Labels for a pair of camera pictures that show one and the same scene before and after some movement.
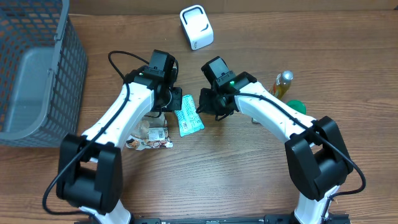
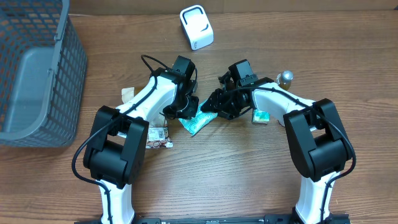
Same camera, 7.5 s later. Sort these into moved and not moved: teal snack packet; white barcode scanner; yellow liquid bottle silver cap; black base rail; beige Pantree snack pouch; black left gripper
Moved: black left gripper; teal snack packet
Not moved: black base rail; beige Pantree snack pouch; white barcode scanner; yellow liquid bottle silver cap
